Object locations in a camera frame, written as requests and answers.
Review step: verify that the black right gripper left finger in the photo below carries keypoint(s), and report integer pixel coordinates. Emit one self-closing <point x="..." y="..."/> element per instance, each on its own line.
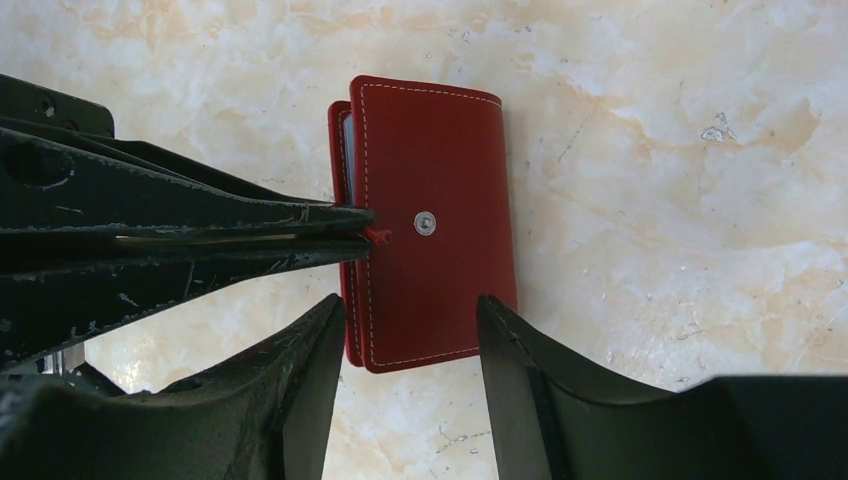
<point x="264" y="413"/>

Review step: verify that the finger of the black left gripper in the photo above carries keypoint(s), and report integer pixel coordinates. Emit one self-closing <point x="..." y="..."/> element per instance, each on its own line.
<point x="57" y="295"/>
<point x="63" y="171"/>

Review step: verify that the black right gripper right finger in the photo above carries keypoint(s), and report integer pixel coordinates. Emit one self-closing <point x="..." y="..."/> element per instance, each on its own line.
<point x="555" y="414"/>

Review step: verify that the red leather card holder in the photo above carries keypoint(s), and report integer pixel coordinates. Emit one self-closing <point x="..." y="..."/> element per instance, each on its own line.
<point x="430" y="162"/>

